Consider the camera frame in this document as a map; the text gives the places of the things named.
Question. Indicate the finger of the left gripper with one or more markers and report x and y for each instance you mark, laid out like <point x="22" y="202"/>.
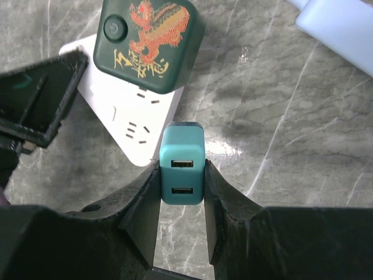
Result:
<point x="34" y="101"/>

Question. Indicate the white triangular power strip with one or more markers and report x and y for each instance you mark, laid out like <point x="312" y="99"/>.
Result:
<point x="134" y="117"/>

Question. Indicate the teal cube adapter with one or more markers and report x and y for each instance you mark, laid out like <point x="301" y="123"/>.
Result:
<point x="182" y="163"/>

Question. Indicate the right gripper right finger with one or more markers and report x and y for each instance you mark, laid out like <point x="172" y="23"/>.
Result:
<point x="248" y="241"/>

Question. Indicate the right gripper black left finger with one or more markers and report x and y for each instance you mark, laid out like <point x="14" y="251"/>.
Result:
<point x="113" y="238"/>

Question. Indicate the dark green plug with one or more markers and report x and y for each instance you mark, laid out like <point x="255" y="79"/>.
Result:
<point x="151" y="44"/>

